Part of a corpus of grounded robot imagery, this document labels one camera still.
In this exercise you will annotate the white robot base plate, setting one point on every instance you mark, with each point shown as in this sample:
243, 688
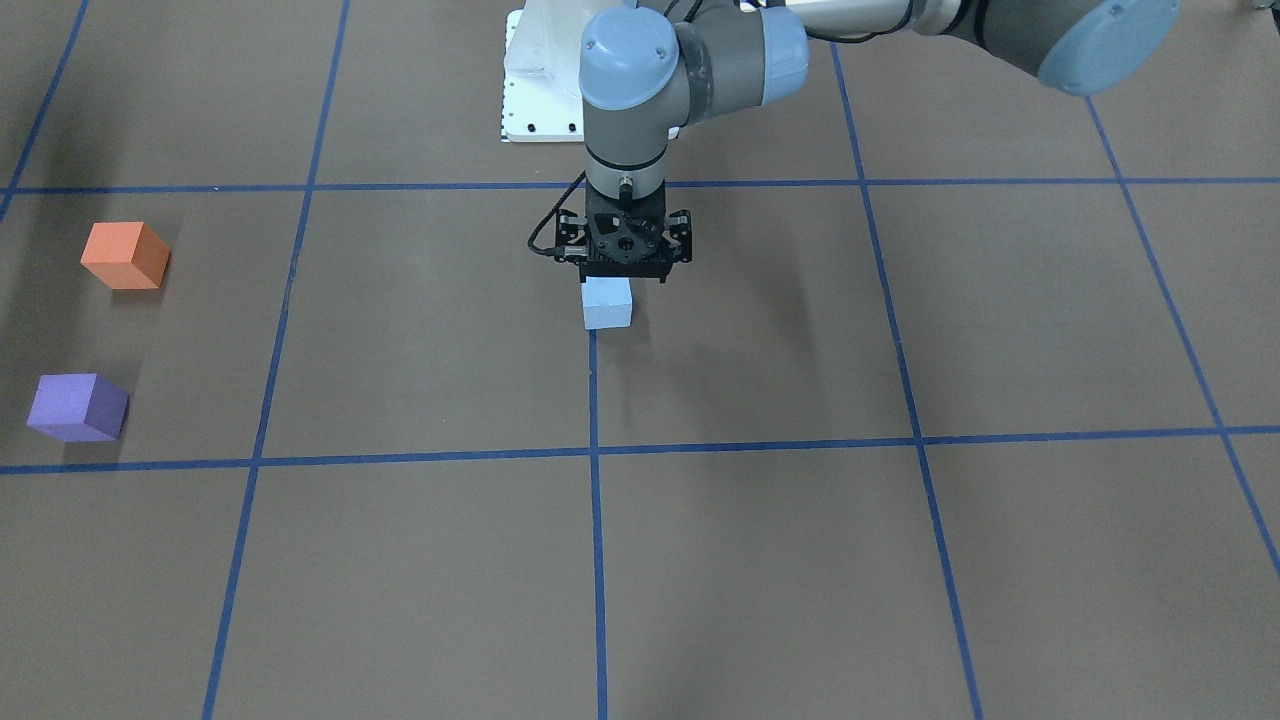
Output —
541, 100

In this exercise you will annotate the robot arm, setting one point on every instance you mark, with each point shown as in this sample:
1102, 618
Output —
649, 67

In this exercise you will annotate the orange foam block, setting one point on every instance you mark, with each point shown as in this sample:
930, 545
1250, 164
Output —
126, 255

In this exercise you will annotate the light blue foam block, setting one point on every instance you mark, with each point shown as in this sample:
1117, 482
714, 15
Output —
607, 303

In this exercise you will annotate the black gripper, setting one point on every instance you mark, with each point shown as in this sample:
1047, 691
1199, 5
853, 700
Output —
572, 229

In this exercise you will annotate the purple foam block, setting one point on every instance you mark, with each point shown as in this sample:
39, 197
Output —
78, 408

